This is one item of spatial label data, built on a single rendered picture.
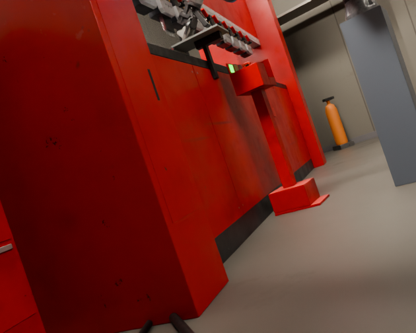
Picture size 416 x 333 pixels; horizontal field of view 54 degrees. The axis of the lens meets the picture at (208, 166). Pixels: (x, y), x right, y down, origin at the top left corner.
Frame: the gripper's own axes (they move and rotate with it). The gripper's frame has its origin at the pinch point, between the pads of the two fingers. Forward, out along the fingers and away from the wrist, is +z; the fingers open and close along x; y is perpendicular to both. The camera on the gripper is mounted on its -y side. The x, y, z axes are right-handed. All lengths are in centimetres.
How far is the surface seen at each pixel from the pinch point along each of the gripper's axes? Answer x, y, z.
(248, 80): -3.5, -37.6, 7.2
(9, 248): 129, -32, 62
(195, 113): 42, -33, 26
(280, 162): -11, -67, 42
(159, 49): 56, -16, 6
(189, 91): 40, -27, 19
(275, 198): -5, -72, 59
